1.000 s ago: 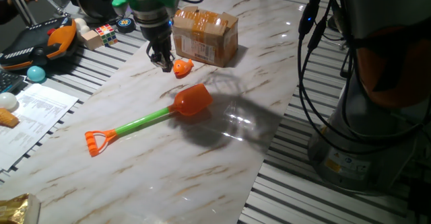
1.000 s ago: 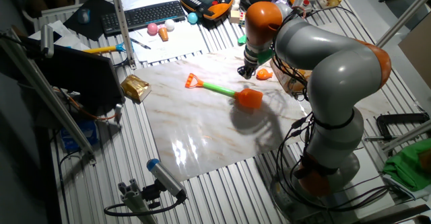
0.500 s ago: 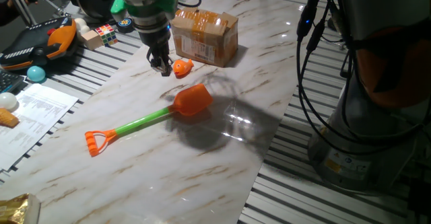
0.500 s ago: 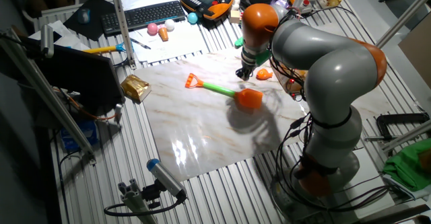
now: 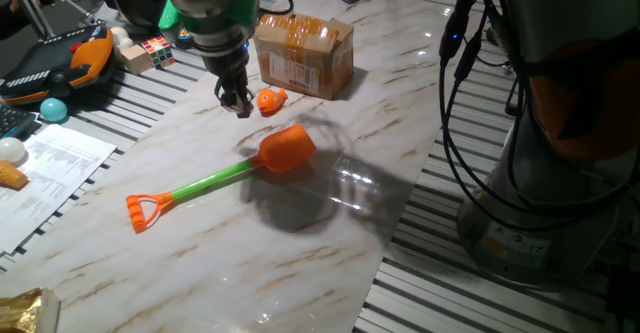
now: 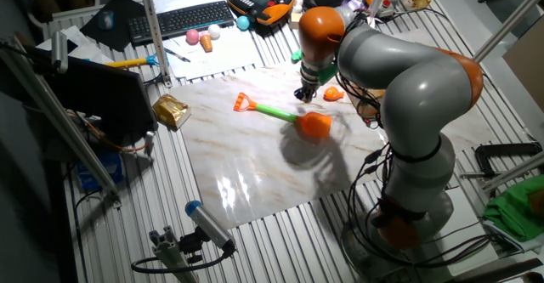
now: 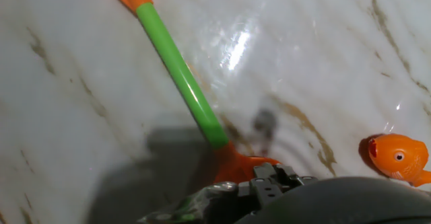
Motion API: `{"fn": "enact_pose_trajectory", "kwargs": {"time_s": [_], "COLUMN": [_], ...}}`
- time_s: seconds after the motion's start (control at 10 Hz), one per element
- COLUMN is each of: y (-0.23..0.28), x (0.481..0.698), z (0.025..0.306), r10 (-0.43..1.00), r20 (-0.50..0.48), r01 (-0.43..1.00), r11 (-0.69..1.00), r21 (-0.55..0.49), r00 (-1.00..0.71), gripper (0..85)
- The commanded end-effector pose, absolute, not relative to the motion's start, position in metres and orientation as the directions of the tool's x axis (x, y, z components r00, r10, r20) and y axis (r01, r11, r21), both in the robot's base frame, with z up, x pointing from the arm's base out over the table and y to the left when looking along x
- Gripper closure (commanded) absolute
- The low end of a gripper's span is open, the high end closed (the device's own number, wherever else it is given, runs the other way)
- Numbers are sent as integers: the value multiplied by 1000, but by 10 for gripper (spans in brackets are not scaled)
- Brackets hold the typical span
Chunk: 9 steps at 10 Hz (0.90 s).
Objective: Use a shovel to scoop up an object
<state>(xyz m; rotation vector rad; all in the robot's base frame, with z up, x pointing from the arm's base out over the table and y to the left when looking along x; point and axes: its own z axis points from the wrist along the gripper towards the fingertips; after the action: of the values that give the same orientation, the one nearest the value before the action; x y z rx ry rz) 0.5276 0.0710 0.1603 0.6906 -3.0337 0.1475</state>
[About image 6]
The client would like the yellow handled blue tool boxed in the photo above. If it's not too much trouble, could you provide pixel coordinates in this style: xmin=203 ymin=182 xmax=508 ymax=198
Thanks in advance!
xmin=104 ymin=54 xmax=161 ymax=69

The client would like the blue package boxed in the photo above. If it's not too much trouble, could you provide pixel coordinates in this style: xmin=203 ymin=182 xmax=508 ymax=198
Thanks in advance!
xmin=76 ymin=150 xmax=125 ymax=193

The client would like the orange toy fish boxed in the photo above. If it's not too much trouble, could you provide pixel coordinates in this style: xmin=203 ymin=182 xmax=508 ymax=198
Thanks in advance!
xmin=322 ymin=86 xmax=346 ymax=102

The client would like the short aluminium profile bar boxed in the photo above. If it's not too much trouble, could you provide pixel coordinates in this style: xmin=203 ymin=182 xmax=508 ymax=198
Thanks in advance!
xmin=482 ymin=150 xmax=544 ymax=193

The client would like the black computer keyboard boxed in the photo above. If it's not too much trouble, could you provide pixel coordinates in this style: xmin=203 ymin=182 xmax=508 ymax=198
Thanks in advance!
xmin=127 ymin=0 xmax=235 ymax=46

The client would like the grey box red button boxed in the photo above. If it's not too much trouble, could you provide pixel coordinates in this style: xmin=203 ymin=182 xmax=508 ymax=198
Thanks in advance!
xmin=377 ymin=0 xmax=395 ymax=19

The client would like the marble pattern mat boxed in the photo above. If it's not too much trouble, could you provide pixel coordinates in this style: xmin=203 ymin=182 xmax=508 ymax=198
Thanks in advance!
xmin=167 ymin=27 xmax=498 ymax=231

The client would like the printed paper sheet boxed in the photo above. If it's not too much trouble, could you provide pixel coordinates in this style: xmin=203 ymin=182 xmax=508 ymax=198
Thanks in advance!
xmin=163 ymin=27 xmax=264 ymax=81

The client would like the brown cardboard board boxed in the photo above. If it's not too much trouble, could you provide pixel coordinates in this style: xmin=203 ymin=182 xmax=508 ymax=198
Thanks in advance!
xmin=502 ymin=17 xmax=544 ymax=114

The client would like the black clamp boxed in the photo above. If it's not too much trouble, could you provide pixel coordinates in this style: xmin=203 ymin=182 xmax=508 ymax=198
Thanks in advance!
xmin=474 ymin=141 xmax=544 ymax=178

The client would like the green printed camera mount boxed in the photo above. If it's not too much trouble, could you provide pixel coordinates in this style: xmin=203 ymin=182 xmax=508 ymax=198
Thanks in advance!
xmin=291 ymin=48 xmax=339 ymax=85

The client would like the gold foil package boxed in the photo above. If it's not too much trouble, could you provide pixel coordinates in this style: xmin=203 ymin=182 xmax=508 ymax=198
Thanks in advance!
xmin=151 ymin=93 xmax=192 ymax=130

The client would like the purple plastic item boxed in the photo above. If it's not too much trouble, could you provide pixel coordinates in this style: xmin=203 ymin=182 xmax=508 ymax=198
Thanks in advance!
xmin=342 ymin=0 xmax=367 ymax=14

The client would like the black monitor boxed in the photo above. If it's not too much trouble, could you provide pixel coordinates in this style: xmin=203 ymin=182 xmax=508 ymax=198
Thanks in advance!
xmin=25 ymin=47 xmax=159 ymax=146

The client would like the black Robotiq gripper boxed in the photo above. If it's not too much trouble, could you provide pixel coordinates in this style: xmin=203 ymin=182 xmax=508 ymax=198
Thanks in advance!
xmin=293 ymin=75 xmax=320 ymax=105

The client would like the grey computer mouse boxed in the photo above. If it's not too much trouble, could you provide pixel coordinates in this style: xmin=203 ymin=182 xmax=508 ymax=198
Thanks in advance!
xmin=97 ymin=9 xmax=115 ymax=31

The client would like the black camera cable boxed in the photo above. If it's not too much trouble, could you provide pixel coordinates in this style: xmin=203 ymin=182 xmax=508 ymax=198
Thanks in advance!
xmin=130 ymin=248 xmax=235 ymax=275

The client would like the orange green toy shovel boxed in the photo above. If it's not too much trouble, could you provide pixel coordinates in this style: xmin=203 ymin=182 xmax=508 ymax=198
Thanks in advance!
xmin=232 ymin=92 xmax=333 ymax=139

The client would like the slanted aluminium post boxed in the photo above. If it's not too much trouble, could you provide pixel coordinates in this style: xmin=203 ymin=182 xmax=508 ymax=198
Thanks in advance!
xmin=472 ymin=0 xmax=544 ymax=63

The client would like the orange cable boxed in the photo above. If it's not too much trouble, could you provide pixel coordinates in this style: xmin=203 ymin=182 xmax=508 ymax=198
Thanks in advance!
xmin=74 ymin=112 xmax=148 ymax=153

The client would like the dark pen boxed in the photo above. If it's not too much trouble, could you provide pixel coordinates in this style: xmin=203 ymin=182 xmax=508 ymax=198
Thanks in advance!
xmin=163 ymin=47 xmax=191 ymax=63

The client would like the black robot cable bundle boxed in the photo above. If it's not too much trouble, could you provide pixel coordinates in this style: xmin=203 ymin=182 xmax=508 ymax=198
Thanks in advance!
xmin=335 ymin=72 xmax=496 ymax=271

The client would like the silver depth camera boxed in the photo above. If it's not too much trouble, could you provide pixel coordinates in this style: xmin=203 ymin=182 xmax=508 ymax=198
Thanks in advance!
xmin=50 ymin=31 xmax=69 ymax=74

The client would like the green cloth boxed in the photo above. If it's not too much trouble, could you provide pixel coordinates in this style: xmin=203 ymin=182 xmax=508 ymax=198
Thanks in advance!
xmin=483 ymin=174 xmax=544 ymax=244

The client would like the aluminium camera stand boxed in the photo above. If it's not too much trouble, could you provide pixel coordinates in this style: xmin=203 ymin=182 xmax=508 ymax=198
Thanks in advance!
xmin=148 ymin=226 xmax=201 ymax=283

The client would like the silver camera blue cap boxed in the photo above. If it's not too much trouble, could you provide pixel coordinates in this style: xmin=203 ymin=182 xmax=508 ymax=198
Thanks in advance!
xmin=184 ymin=200 xmax=237 ymax=253

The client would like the slanted aluminium frame bar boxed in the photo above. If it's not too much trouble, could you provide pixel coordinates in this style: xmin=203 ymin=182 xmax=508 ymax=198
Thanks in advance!
xmin=0 ymin=36 xmax=122 ymax=207

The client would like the white paper stack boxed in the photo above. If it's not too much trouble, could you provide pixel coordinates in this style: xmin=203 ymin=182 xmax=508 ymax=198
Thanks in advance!
xmin=36 ymin=25 xmax=114 ymax=65

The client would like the black mouse pad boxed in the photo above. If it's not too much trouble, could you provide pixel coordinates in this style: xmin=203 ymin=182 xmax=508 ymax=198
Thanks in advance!
xmin=79 ymin=0 xmax=148 ymax=53

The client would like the aluminium post with foot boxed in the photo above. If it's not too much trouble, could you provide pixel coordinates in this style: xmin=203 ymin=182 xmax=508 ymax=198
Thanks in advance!
xmin=136 ymin=0 xmax=173 ymax=88

